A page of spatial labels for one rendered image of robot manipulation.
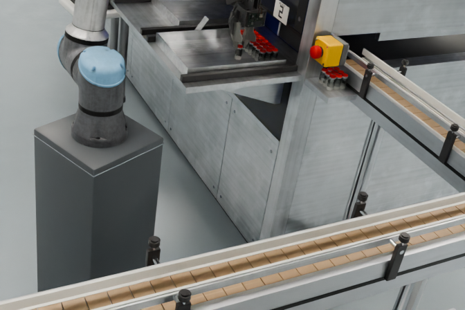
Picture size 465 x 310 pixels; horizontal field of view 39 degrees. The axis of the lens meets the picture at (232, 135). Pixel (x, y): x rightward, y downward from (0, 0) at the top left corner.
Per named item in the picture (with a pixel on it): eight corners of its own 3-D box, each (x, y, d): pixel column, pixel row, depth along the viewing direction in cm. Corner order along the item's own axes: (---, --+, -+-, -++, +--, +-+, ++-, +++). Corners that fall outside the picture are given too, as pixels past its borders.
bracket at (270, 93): (275, 99, 222) (282, 65, 215) (279, 103, 220) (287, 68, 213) (184, 111, 207) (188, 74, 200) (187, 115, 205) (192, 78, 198)
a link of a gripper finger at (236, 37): (234, 55, 202) (241, 26, 197) (226, 46, 206) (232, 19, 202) (243, 55, 203) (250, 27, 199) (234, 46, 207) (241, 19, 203)
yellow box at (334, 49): (330, 55, 202) (335, 34, 199) (343, 66, 197) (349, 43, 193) (310, 57, 199) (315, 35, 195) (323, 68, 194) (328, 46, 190)
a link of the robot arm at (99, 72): (86, 115, 166) (88, 68, 159) (69, 90, 175) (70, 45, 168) (131, 108, 172) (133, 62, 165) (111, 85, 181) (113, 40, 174)
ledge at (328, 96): (340, 79, 212) (341, 74, 211) (363, 99, 202) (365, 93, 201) (304, 84, 205) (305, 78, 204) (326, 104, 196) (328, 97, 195)
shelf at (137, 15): (225, -2, 261) (226, -6, 260) (321, 78, 210) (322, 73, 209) (110, 3, 240) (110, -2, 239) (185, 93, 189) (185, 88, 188)
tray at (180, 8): (232, -2, 257) (233, -10, 255) (263, 25, 238) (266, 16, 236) (151, 2, 241) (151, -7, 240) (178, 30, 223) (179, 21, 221)
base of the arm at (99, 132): (96, 154, 169) (97, 122, 164) (59, 129, 176) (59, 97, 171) (139, 135, 179) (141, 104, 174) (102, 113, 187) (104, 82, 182)
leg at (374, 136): (331, 281, 245) (384, 103, 205) (344, 297, 239) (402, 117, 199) (311, 286, 241) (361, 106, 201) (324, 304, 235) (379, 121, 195)
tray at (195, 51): (247, 36, 227) (248, 26, 225) (284, 69, 208) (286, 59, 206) (155, 42, 212) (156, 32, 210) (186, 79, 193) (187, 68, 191)
